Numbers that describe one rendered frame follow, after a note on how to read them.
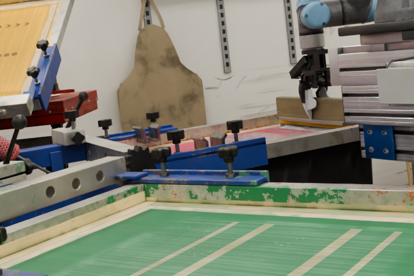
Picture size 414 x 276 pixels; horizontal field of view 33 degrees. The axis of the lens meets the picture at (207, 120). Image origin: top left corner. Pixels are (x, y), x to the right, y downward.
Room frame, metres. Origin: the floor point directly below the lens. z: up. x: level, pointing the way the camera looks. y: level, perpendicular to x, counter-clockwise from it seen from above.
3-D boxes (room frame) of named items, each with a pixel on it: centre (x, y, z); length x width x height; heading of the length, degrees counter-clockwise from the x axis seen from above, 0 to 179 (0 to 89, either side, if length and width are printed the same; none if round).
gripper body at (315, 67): (2.12, -0.35, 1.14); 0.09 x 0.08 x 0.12; 25
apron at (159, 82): (4.03, 0.25, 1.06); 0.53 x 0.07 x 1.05; 115
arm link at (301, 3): (2.12, -0.35, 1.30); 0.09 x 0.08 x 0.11; 179
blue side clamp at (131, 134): (2.18, 0.24, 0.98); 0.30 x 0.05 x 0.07; 115
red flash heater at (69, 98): (3.00, 0.74, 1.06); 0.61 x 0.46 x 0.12; 175
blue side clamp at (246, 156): (1.68, 0.01, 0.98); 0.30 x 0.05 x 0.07; 115
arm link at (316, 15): (2.03, -0.36, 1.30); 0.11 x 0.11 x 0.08; 89
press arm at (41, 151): (1.79, 0.42, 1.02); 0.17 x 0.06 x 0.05; 115
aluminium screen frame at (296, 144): (2.03, -0.09, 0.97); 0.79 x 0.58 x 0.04; 115
